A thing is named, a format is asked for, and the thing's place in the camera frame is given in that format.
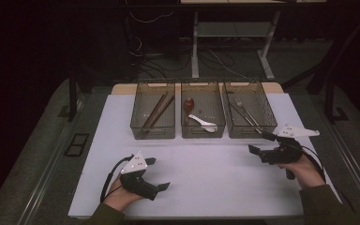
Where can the white metal desk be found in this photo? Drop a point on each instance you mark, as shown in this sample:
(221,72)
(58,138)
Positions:
(231,29)

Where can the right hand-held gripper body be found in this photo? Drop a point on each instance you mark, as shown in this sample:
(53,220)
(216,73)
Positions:
(282,153)

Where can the black floor outlet frame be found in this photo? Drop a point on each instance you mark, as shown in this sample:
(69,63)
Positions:
(67,153)

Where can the brown wooden spoon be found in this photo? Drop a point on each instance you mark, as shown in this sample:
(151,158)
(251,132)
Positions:
(188,103)

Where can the metal tongs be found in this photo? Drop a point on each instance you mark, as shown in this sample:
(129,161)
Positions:
(242,116)

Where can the brown chopstick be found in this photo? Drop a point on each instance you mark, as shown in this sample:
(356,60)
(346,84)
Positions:
(156,109)
(164,109)

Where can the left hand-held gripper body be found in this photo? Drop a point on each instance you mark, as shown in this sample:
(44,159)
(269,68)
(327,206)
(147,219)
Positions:
(137,187)

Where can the person's left hand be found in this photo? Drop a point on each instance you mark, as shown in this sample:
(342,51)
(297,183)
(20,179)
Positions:
(118,198)

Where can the white ceramic spoon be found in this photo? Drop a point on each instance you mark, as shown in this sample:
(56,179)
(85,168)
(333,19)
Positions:
(207,125)

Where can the black metal stand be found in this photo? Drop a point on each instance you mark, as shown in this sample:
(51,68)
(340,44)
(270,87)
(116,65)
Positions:
(329,100)
(72,93)

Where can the transparent brown plastic bin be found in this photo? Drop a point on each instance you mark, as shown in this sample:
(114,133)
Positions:
(153,103)
(209,103)
(259,103)

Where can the person's right hand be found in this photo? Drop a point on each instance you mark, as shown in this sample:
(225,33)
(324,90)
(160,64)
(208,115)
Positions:
(307,175)

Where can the metal floor rail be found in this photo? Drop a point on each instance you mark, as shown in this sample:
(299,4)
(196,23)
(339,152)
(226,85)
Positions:
(53,156)
(353,162)

